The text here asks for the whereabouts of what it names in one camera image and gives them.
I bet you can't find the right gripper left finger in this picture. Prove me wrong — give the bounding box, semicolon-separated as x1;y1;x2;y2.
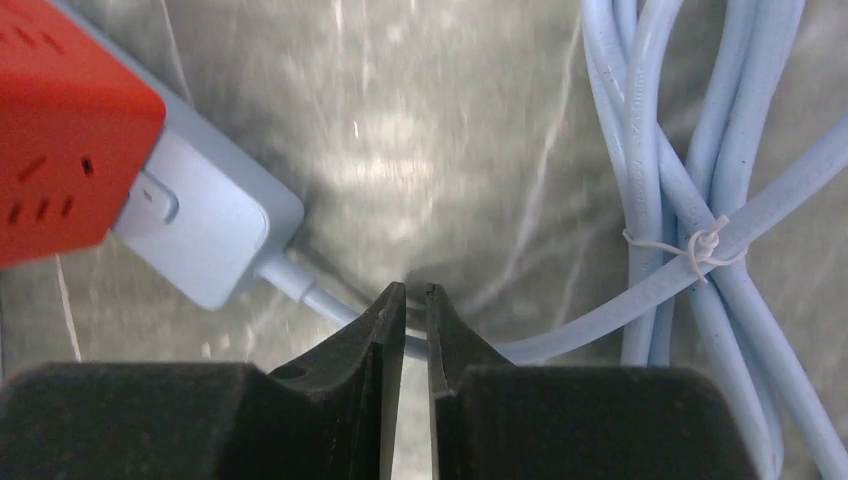
1;283;406;479

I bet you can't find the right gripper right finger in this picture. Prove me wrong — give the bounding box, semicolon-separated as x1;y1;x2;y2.
426;284;756;479

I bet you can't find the light blue power strip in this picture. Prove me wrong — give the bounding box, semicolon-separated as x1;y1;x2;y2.
55;1;315;310

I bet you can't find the light blue cable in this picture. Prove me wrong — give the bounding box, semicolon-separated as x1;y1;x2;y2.
254;0;848;480

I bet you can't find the red cube socket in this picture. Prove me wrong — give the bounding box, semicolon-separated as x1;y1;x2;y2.
1;1;166;267

